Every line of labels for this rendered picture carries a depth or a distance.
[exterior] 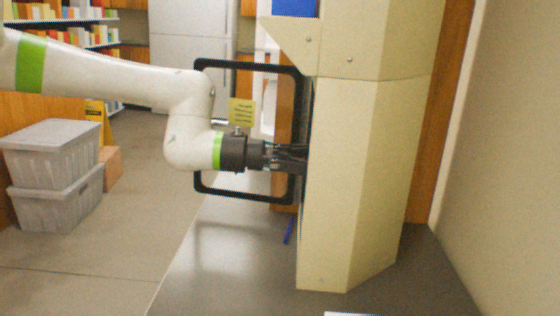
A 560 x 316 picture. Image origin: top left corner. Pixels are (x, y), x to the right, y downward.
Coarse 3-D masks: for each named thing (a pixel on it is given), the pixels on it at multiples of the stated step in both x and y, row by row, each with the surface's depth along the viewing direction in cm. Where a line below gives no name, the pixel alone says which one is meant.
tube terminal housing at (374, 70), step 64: (320, 0) 88; (384, 0) 69; (320, 64) 73; (384, 64) 74; (320, 128) 77; (384, 128) 80; (320, 192) 82; (384, 192) 88; (320, 256) 87; (384, 256) 97
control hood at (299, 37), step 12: (264, 24) 72; (276, 24) 72; (288, 24) 71; (300, 24) 71; (312, 24) 71; (276, 36) 72; (288, 36) 72; (300, 36) 72; (312, 36) 72; (288, 48) 73; (300, 48) 73; (312, 48) 73; (300, 60) 73; (312, 60) 73; (312, 72) 74
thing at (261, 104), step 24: (216, 72) 109; (240, 72) 108; (216, 96) 111; (240, 96) 110; (264, 96) 108; (288, 96) 107; (216, 120) 113; (240, 120) 112; (264, 120) 111; (288, 120) 109; (264, 168) 115; (264, 192) 118
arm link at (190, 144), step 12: (168, 120) 93; (180, 120) 90; (192, 120) 90; (204, 120) 92; (168, 132) 91; (180, 132) 90; (192, 132) 90; (204, 132) 92; (216, 132) 93; (168, 144) 91; (180, 144) 89; (192, 144) 90; (204, 144) 90; (216, 144) 90; (168, 156) 91; (180, 156) 90; (192, 156) 90; (204, 156) 90; (216, 156) 90; (180, 168) 92; (192, 168) 92; (204, 168) 93; (216, 168) 92
